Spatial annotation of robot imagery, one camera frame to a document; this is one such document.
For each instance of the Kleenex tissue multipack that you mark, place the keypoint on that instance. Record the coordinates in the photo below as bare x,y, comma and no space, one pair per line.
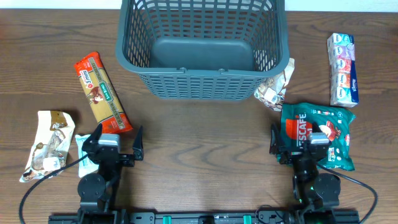
344,83

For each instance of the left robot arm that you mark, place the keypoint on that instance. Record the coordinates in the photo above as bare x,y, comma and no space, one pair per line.
98,190

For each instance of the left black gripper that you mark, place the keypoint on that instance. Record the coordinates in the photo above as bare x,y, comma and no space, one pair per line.
116,157

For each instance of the light blue snack bar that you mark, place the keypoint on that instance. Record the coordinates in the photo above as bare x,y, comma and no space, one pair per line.
86,166

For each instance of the green Nescafe coffee bag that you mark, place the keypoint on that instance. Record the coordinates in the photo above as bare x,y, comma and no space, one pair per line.
297,123

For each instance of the grey plastic basket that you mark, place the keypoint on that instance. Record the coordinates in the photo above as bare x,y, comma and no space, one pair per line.
203,49

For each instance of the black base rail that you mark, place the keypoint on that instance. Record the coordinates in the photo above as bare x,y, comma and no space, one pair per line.
262,216

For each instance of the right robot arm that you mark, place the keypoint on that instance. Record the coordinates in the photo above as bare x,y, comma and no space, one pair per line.
317,193

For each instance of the San Remo spaghetti packet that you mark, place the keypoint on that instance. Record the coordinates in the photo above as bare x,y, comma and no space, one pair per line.
101,95

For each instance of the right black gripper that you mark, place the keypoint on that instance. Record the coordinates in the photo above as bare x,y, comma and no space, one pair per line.
298,156

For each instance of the white brown snack bag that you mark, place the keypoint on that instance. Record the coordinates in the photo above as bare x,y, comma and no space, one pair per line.
271,92
51,145

